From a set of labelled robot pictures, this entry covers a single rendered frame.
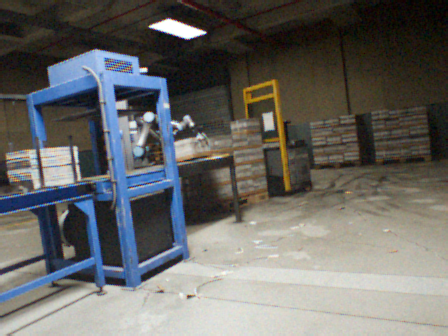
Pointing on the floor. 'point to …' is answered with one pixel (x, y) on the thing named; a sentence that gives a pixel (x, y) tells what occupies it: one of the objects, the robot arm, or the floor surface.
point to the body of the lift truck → (297, 154)
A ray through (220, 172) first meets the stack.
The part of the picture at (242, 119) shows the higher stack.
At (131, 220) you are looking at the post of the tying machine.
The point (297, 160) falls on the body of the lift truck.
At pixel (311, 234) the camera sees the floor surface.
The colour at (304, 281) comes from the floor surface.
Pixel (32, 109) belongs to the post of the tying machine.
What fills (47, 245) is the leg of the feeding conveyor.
